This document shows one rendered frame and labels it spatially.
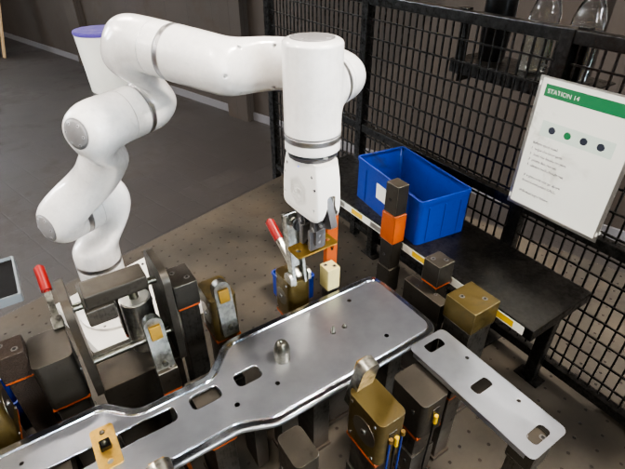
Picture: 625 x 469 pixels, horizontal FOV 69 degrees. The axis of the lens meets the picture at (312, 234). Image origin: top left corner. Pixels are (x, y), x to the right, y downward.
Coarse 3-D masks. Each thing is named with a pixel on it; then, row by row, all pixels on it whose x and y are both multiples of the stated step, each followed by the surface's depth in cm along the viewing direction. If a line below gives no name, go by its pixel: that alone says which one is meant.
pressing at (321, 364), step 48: (384, 288) 109; (240, 336) 96; (288, 336) 97; (336, 336) 97; (384, 336) 97; (192, 384) 86; (288, 384) 87; (336, 384) 87; (48, 432) 78; (192, 432) 78; (240, 432) 79
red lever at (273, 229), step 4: (268, 220) 107; (272, 220) 107; (268, 224) 106; (272, 224) 106; (268, 228) 107; (272, 228) 106; (276, 228) 106; (272, 232) 106; (276, 232) 106; (280, 232) 106; (276, 236) 105; (280, 236) 105; (276, 240) 106; (280, 240) 105; (280, 244) 105; (284, 244) 105; (280, 248) 105; (284, 248) 105; (284, 252) 104; (284, 256) 105; (296, 268) 103; (296, 272) 103; (300, 272) 104; (296, 276) 103; (300, 276) 103
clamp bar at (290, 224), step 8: (288, 216) 97; (296, 216) 97; (288, 224) 96; (296, 224) 94; (288, 232) 97; (296, 232) 99; (288, 240) 98; (296, 240) 100; (288, 256) 100; (288, 264) 102; (296, 264) 102; (304, 264) 102; (304, 272) 103; (296, 280) 103; (304, 280) 104
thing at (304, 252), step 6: (306, 240) 79; (330, 240) 80; (336, 240) 80; (294, 246) 79; (300, 246) 79; (306, 246) 79; (324, 246) 79; (330, 246) 79; (294, 252) 78; (300, 252) 78; (306, 252) 78; (312, 252) 78; (300, 258) 76
